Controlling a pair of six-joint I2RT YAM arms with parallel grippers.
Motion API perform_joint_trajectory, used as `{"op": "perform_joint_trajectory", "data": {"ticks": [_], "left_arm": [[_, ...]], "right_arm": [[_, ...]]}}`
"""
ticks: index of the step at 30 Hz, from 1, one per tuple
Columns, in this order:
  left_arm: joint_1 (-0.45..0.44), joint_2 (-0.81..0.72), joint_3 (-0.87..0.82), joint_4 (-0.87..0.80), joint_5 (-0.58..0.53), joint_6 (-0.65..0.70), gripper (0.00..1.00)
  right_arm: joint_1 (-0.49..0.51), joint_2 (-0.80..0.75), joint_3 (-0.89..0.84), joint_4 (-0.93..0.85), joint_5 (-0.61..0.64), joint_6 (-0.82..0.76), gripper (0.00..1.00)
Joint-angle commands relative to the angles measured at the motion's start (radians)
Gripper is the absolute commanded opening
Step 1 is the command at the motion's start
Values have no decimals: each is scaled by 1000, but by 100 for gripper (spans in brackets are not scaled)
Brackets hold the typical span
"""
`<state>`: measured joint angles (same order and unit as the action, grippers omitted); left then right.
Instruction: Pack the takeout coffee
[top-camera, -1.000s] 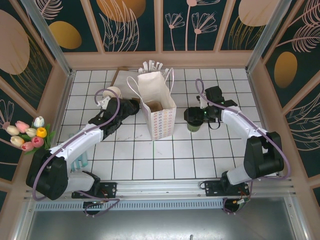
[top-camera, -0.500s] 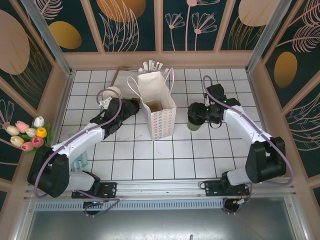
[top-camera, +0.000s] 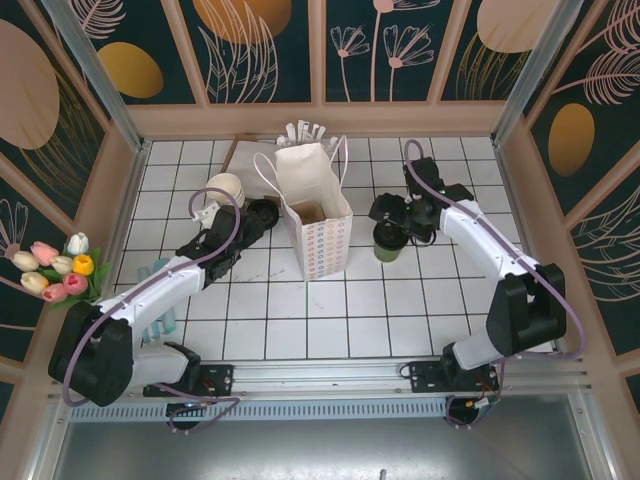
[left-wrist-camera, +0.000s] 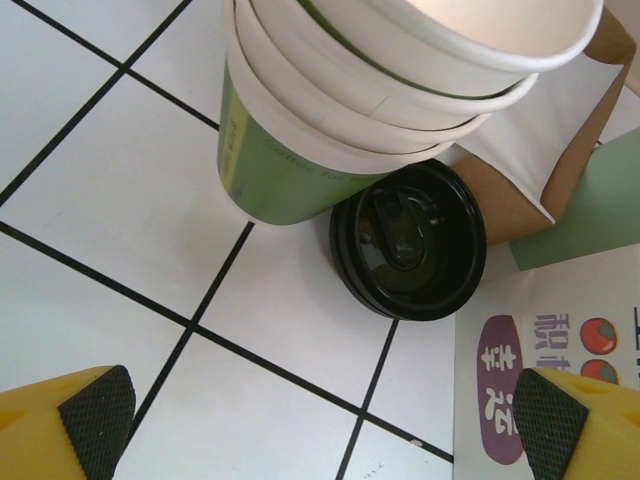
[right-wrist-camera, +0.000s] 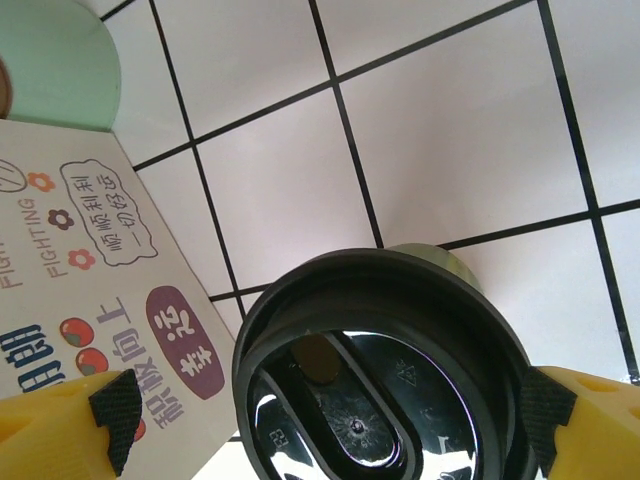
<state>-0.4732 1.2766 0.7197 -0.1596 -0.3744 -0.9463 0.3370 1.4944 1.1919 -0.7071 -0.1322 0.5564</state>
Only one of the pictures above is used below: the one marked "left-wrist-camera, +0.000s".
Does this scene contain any black plastic cup lid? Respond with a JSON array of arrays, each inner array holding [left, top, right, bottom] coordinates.
[[328, 159, 489, 321]]

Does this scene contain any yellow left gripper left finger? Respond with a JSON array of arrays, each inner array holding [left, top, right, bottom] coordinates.
[[0, 364, 138, 480]]

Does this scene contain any white napkin stack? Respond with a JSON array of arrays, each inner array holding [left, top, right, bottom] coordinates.
[[452, 52, 629, 226]]

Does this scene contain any green white paper cup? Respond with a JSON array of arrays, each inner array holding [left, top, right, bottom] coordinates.
[[294, 0, 606, 96], [249, 0, 541, 115], [232, 0, 459, 151], [215, 0, 451, 226], [234, 0, 494, 135]]

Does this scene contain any white printed paper bag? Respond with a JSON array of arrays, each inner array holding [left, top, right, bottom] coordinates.
[[452, 252, 640, 480]]

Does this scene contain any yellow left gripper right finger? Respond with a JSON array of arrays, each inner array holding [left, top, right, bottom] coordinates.
[[513, 368, 640, 480]]

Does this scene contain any mint green straw canister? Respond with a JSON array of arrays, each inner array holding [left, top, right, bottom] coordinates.
[[509, 124, 640, 274]]

